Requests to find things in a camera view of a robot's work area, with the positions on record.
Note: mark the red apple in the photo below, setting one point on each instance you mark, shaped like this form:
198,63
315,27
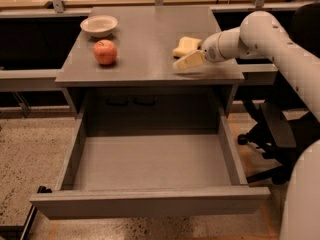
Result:
105,52

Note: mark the yellow sponge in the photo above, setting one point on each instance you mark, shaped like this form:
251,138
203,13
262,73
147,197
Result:
185,46

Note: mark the black office chair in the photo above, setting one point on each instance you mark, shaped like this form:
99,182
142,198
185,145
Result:
284,125

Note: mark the white ceramic bowl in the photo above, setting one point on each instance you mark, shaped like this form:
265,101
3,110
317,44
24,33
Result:
99,26

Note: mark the grey open top drawer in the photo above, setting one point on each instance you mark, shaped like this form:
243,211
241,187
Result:
176,157

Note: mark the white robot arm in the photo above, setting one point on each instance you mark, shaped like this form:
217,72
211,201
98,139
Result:
261,34

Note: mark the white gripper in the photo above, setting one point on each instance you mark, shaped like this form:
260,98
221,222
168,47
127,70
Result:
210,49

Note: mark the grey cabinet with top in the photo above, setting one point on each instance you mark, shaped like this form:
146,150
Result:
141,93

